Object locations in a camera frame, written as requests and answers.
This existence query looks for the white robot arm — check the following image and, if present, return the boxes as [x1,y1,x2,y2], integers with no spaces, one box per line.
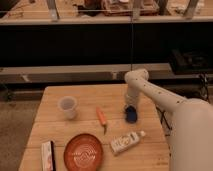
[124,69,213,171]

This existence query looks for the black cables at right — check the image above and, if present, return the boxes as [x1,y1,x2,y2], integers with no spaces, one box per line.
[155,73,212,136]

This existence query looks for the cluttered upper shelf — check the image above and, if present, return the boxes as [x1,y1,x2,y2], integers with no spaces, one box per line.
[0,0,213,25]

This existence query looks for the black box on shelf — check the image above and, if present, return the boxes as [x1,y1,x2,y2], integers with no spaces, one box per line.
[169,49,213,75]

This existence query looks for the orange ridged plate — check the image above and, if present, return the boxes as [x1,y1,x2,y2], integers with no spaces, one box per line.
[63,133,103,171]

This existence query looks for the white lotion bottle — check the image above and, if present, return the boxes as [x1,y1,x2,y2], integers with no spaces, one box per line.
[110,131,146,155]

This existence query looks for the orange toy carrot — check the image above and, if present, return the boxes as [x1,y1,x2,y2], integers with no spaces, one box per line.
[96,107,107,134]

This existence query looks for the translucent plastic cup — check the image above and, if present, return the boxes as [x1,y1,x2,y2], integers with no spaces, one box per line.
[58,96,77,119]

